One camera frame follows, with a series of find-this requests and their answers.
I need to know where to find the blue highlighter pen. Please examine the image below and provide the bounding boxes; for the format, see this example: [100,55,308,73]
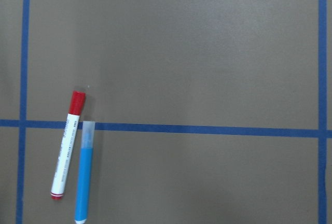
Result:
[74,121,95,223]

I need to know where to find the red white marker pen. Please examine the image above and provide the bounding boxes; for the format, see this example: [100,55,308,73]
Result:
[50,91,86,200]

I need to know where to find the brown paper table cover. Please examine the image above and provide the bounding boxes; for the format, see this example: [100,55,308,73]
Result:
[1,0,331,223]

